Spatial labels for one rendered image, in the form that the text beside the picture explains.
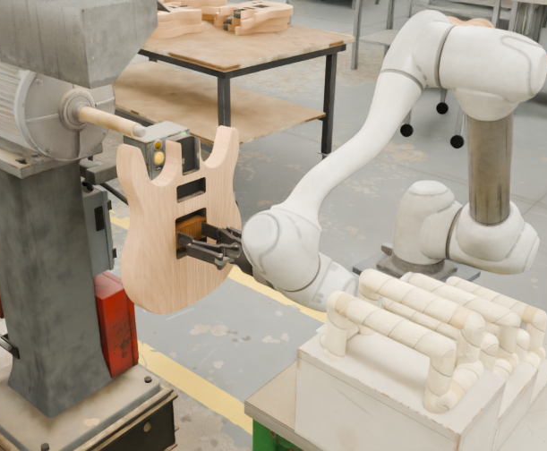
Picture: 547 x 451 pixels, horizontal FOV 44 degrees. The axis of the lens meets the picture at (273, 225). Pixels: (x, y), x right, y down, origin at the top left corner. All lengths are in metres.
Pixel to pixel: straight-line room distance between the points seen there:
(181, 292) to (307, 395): 0.58
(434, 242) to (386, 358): 0.92
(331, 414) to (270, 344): 1.81
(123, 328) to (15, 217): 0.55
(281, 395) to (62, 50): 0.74
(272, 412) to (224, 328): 1.78
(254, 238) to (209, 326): 1.84
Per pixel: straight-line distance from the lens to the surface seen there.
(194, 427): 2.51
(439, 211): 1.91
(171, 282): 1.53
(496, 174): 1.67
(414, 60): 1.48
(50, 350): 2.06
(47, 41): 1.38
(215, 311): 3.06
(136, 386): 2.24
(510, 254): 1.86
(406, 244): 1.96
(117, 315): 2.14
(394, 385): 0.99
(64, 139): 1.64
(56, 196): 1.87
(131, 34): 1.34
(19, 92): 1.61
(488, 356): 1.08
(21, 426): 2.19
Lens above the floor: 1.74
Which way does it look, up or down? 27 degrees down
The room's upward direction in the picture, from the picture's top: 1 degrees clockwise
